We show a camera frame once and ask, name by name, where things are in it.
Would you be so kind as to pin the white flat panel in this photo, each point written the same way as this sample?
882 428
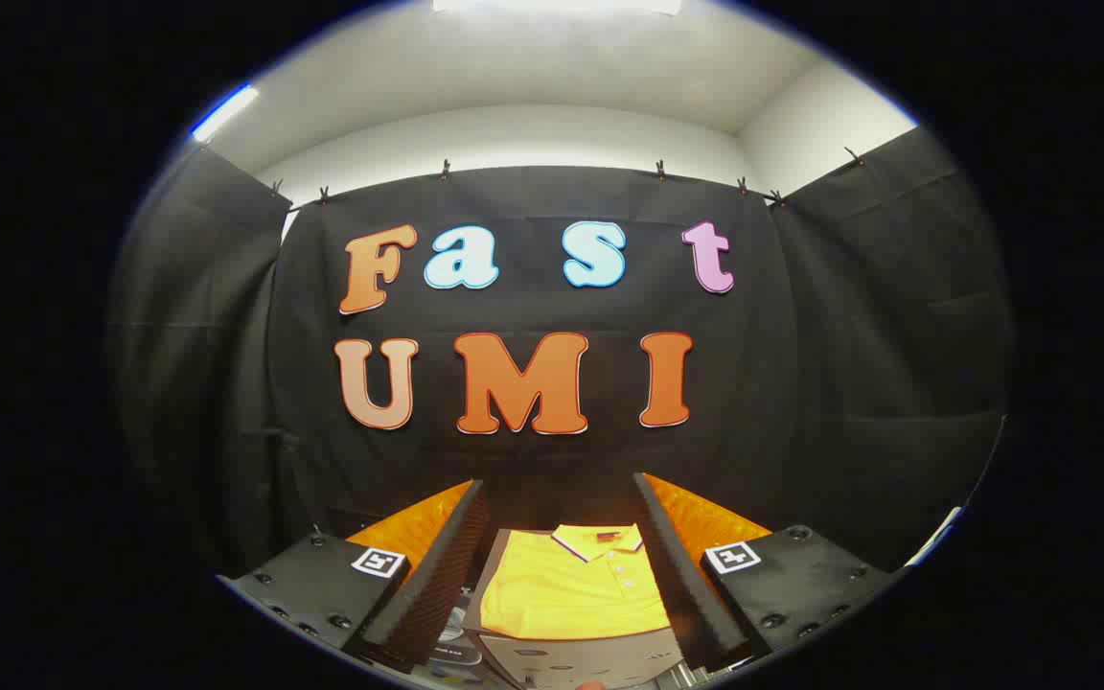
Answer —
935 537

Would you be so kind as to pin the ceiling light strip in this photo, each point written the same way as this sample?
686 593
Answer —
224 113

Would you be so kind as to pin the row of black clips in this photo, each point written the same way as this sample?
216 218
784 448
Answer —
445 171

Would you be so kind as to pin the yellow polo shirt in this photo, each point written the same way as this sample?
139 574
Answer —
562 589

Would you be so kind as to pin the ceiling light panel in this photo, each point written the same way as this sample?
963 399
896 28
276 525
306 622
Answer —
557 5

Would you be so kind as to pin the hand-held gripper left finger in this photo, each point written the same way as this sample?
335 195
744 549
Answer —
437 575

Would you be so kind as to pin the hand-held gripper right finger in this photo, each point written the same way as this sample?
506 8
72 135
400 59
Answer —
681 575

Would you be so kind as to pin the grey washing machine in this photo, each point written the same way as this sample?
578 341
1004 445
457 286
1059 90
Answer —
456 628

